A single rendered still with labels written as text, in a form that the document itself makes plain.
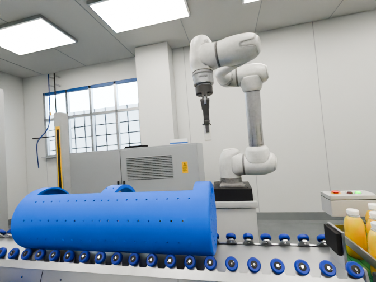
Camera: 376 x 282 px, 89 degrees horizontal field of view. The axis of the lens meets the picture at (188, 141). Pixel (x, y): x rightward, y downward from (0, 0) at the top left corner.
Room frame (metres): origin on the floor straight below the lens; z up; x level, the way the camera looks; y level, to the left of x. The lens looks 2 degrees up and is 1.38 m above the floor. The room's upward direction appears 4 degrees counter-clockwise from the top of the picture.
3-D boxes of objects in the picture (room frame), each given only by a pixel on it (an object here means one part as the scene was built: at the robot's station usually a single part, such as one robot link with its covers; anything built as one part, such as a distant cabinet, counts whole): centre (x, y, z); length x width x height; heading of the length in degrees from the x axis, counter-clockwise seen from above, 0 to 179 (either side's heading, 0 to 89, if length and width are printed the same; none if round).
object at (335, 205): (0.95, -0.77, 1.05); 0.20 x 0.10 x 0.10; 78
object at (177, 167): (2.86, 0.89, 0.72); 2.15 x 0.54 x 1.45; 78
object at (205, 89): (0.82, -0.09, 1.60); 0.08 x 0.07 x 0.09; 175
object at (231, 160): (1.44, -0.31, 1.25); 0.18 x 0.16 x 0.22; 67
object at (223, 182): (1.44, -0.28, 1.11); 0.22 x 0.18 x 0.06; 84
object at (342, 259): (0.71, -0.50, 0.99); 0.10 x 0.02 x 0.12; 168
